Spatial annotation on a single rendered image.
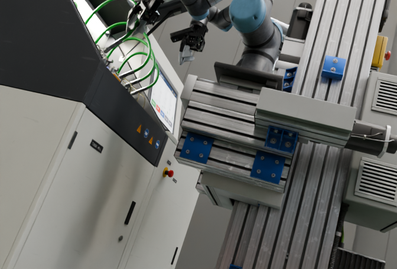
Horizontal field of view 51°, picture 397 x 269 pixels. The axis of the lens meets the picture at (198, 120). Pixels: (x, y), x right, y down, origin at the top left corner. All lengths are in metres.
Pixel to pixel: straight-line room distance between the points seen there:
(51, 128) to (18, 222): 0.30
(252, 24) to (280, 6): 3.05
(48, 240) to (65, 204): 0.12
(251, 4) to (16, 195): 0.93
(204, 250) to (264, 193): 2.21
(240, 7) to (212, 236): 2.47
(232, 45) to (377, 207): 2.96
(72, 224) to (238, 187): 0.58
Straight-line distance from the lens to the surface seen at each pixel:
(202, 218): 3.57
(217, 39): 4.19
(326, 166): 1.47
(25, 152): 1.44
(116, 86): 1.55
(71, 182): 1.46
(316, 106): 1.20
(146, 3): 1.76
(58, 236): 1.50
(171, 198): 2.24
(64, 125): 1.40
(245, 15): 1.34
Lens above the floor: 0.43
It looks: 19 degrees up
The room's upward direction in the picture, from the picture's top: 19 degrees clockwise
